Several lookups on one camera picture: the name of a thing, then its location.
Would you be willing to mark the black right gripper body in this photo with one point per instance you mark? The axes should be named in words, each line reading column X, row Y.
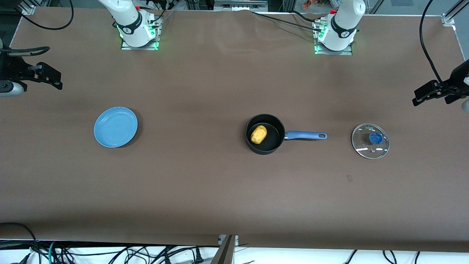
column 14, row 68

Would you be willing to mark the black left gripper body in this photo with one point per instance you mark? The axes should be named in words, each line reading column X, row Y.
column 457, row 81

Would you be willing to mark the glass lid with blue knob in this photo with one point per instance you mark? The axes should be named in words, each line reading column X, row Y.
column 370, row 141

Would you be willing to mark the yellow potato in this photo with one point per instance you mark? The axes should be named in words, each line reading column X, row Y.
column 258, row 134

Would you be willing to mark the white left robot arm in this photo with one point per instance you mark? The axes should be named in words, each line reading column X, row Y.
column 342, row 27

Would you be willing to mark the blue round plate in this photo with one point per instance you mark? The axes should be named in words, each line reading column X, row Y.
column 115, row 127

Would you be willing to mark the brown table cover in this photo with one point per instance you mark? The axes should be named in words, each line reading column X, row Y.
column 220, row 201

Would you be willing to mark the black power plug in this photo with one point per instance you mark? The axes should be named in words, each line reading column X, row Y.
column 199, row 255

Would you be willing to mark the aluminium frame corner bracket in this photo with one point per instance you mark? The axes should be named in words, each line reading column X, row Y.
column 25, row 7
column 449, row 17

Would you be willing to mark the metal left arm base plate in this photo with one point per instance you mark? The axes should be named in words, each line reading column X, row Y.
column 348, row 52

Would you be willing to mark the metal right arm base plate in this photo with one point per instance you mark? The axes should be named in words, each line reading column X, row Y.
column 154, row 42

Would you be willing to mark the aluminium profile rail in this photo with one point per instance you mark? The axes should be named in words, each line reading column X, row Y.
column 240, row 4

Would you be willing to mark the metal post at table edge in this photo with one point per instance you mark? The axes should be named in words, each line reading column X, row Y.
column 224, row 253

